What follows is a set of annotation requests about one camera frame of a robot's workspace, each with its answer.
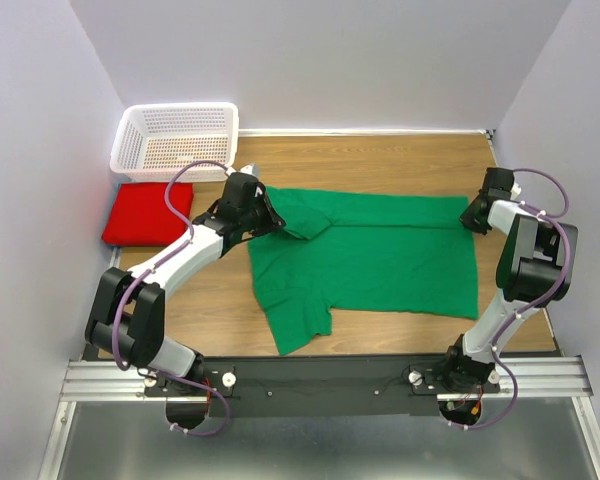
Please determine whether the green t shirt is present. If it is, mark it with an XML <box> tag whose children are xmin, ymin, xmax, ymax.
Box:
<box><xmin>248</xmin><ymin>187</ymin><xmax>479</xmax><ymax>355</ymax></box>

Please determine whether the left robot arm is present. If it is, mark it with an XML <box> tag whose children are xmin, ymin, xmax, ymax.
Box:
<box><xmin>85</xmin><ymin>165</ymin><xmax>285</xmax><ymax>395</ymax></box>

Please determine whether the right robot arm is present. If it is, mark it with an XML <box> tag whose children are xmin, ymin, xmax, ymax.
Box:
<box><xmin>439</xmin><ymin>167</ymin><xmax>578</xmax><ymax>392</ymax></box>

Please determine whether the folded red t shirt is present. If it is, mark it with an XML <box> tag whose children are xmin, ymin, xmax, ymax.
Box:
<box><xmin>101</xmin><ymin>182</ymin><xmax>186</xmax><ymax>247</ymax></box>

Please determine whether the white plastic perforated basket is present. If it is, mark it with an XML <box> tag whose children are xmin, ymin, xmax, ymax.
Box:
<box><xmin>109</xmin><ymin>102</ymin><xmax>239</xmax><ymax>183</ymax></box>

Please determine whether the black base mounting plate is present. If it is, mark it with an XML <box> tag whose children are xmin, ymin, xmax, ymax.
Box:
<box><xmin>144</xmin><ymin>353</ymin><xmax>501</xmax><ymax>419</ymax></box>

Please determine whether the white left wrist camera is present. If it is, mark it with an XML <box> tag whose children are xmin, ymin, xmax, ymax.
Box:
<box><xmin>240</xmin><ymin>163</ymin><xmax>259</xmax><ymax>178</ymax></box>

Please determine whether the aluminium frame rail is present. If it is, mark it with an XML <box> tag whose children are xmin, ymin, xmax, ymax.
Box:
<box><xmin>37</xmin><ymin>244</ymin><xmax>600</xmax><ymax>480</ymax></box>

